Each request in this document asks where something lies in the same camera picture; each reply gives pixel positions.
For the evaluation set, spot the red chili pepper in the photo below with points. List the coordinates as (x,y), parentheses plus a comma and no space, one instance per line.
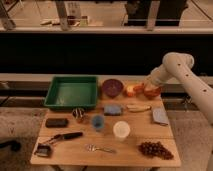
(139,88)

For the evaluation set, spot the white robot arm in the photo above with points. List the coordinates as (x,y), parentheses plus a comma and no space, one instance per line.
(178,65)

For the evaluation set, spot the purple bowl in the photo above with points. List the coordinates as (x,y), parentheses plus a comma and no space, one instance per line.
(112,87)

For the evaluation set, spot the red bowl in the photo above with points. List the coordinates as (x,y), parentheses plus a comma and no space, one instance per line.
(151,93)

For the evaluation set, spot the orange apple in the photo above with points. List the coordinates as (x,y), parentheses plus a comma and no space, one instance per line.
(130,91)

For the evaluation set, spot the blue sponge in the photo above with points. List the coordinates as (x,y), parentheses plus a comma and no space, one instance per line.
(112,110)

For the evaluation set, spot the yellow banana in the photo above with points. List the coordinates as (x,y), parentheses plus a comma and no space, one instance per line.
(138,108)

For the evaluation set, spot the blue plastic cup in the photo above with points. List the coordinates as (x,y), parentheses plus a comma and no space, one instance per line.
(97,122)

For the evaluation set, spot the striped ball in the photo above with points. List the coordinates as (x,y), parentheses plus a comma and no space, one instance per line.
(78,113)

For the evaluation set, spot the green plastic tray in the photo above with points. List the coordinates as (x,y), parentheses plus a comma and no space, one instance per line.
(72,92)

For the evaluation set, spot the white plastic cup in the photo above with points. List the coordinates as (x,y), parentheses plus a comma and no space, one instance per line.
(121,130)

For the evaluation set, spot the wooden table board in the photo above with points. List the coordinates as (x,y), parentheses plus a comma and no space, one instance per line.
(143,129)

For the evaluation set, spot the grey blue cloth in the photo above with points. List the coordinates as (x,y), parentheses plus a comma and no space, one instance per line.
(160,116)

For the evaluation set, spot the silver fork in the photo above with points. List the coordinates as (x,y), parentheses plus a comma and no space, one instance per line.
(93,148)

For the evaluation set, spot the black rectangular case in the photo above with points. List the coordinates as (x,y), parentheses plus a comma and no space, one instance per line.
(56,122)

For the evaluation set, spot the bunch of dark grapes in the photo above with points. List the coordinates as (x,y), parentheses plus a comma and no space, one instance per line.
(155,149)

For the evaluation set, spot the black handled knife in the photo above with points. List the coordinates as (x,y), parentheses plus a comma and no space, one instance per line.
(67,136)

